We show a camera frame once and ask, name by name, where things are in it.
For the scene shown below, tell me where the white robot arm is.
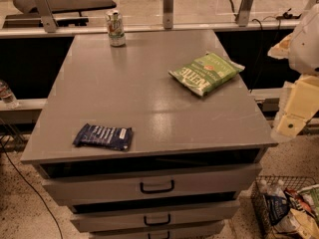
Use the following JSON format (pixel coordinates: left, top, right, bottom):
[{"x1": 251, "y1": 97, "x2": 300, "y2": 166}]
[{"x1": 273, "y1": 4, "x2": 319, "y2": 138}]

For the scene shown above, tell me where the green jalapeno chip bag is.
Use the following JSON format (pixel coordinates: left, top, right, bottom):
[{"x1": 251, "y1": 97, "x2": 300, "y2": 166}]
[{"x1": 168, "y1": 53, "x2": 245, "y2": 97}]

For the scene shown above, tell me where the dark blue bag in basket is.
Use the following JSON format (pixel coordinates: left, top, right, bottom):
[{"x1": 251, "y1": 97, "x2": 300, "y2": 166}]
[{"x1": 264, "y1": 195, "x2": 290, "y2": 225}]

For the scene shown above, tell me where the yellow snack bag in basket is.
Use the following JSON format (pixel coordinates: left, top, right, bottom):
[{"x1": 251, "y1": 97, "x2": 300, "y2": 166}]
[{"x1": 274, "y1": 209, "x2": 319, "y2": 239}]

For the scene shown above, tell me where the blue snack bag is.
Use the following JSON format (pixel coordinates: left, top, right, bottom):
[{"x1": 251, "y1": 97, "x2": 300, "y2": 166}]
[{"x1": 73, "y1": 123, "x2": 133, "y2": 150}]

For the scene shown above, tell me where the plastic bottle in basket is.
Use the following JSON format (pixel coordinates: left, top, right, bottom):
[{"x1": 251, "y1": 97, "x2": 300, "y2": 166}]
[{"x1": 258, "y1": 179, "x2": 285, "y2": 198}]

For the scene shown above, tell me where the grey drawer cabinet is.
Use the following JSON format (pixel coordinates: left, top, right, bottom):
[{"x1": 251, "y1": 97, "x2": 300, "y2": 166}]
[{"x1": 20, "y1": 29, "x2": 279, "y2": 239}]

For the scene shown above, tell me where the middle grey drawer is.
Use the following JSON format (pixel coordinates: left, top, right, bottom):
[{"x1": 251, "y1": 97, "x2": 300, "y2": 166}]
[{"x1": 71, "y1": 200, "x2": 240, "y2": 232}]

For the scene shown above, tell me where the grey drawer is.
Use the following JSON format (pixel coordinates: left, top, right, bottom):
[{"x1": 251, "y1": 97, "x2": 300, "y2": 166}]
[
  {"x1": 43, "y1": 163, "x2": 261, "y2": 206},
  {"x1": 89, "y1": 220, "x2": 224, "y2": 239},
  {"x1": 71, "y1": 200, "x2": 240, "y2": 232}
]

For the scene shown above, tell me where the bottom grey drawer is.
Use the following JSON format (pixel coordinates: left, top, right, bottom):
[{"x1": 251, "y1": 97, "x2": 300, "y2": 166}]
[{"x1": 89, "y1": 220, "x2": 224, "y2": 239}]

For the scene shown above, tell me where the top grey drawer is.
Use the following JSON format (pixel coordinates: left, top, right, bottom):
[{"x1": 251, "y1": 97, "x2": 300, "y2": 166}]
[{"x1": 43, "y1": 163, "x2": 261, "y2": 206}]

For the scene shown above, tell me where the clear plastic water bottle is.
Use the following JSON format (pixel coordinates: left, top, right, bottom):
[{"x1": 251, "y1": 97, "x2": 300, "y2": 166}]
[{"x1": 0, "y1": 80, "x2": 19, "y2": 109}]

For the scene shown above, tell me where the right metal bracket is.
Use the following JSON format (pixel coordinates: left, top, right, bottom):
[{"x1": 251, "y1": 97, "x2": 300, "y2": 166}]
[{"x1": 235, "y1": 0, "x2": 254, "y2": 27}]

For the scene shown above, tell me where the metal bracket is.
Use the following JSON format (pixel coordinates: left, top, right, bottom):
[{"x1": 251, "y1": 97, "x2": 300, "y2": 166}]
[
  {"x1": 235, "y1": 0, "x2": 254, "y2": 27},
  {"x1": 162, "y1": 0, "x2": 173, "y2": 29},
  {"x1": 34, "y1": 0, "x2": 58, "y2": 33}
]

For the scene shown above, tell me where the wire basket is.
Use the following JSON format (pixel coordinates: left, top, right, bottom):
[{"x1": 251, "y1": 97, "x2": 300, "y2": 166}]
[{"x1": 251, "y1": 175, "x2": 319, "y2": 239}]

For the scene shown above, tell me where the middle metal bracket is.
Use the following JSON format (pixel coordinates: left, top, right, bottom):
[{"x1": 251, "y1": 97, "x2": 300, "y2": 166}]
[{"x1": 162, "y1": 0, "x2": 173, "y2": 29}]

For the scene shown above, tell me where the left metal bracket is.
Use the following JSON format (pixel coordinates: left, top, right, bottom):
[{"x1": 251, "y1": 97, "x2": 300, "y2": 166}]
[{"x1": 34, "y1": 0, "x2": 58, "y2": 33}]

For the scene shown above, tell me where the black floor cable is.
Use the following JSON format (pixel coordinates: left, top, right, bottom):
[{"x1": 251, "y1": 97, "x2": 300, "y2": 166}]
[{"x1": 0, "y1": 139, "x2": 65, "y2": 239}]

